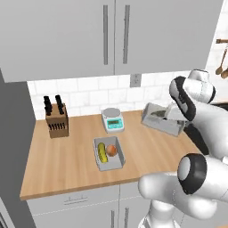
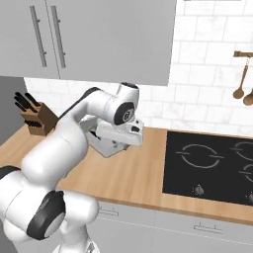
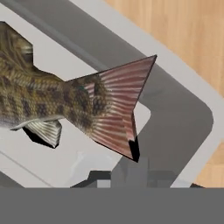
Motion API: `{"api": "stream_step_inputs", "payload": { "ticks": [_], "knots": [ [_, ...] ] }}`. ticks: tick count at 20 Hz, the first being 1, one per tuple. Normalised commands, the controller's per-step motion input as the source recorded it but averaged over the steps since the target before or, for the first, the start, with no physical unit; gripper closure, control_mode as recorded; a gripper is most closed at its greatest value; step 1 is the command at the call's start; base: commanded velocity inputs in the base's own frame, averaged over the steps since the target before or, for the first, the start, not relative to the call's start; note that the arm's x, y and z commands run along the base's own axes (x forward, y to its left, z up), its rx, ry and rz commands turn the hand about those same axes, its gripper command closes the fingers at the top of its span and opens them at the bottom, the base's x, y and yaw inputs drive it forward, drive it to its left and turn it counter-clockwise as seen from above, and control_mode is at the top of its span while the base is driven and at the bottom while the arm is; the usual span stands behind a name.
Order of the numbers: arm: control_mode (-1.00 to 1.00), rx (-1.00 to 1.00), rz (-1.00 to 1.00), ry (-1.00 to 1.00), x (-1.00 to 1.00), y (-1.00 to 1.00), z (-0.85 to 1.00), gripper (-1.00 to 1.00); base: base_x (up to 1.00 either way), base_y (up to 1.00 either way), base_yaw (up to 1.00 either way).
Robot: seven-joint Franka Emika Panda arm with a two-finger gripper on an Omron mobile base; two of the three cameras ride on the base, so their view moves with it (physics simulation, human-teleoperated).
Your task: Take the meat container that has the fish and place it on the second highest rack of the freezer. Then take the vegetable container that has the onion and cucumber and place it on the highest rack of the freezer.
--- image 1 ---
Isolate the grey fish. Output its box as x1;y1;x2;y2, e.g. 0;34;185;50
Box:
150;110;167;118

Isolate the grey cupboard door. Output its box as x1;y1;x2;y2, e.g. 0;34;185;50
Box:
0;0;116;84
118;196;153;228
31;200;120;228
114;0;224;76

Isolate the grey container with fish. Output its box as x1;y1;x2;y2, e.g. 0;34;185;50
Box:
140;102;187;137

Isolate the grey lower cupboard door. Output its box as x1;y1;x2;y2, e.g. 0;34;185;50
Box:
31;200;120;228
118;196;153;228

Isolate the narrow grey drawer front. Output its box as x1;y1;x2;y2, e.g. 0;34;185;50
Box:
118;181;143;200

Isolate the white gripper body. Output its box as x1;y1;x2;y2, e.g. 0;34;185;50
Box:
165;102;187;121

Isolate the grey cupboard handle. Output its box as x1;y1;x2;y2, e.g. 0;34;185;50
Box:
122;4;131;65
124;207;130;228
102;4;110;66
110;209;116;228

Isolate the yellow-green cucumber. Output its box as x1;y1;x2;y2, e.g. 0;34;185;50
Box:
97;142;109;164

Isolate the black knife handle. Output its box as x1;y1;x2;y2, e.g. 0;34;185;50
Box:
43;94;53;117
54;94;65;116

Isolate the brown onion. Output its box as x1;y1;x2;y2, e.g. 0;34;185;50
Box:
106;144;118;157

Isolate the wooden knife block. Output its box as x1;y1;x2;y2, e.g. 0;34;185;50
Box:
45;102;70;139

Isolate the grey lower cupboard handle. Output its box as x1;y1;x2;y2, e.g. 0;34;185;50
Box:
124;207;130;228
110;209;116;228

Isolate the grey fridge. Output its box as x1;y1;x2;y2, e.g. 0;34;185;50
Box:
0;68;37;228

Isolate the grey upper cupboard door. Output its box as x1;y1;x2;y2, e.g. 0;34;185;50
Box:
114;0;224;76
0;0;116;84

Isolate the grey wall socket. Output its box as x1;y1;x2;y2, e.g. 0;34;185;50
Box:
129;73;143;88

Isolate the grey upper cupboard handle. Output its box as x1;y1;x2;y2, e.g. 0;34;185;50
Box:
122;4;131;65
102;4;110;66

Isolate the grey container with vegetables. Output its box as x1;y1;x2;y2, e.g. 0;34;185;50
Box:
93;135;126;172

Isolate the teal and white kitchen scale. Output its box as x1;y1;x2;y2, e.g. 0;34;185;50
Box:
101;107;126;134

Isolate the grey drawer handle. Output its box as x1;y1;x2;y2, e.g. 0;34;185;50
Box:
62;197;89;206

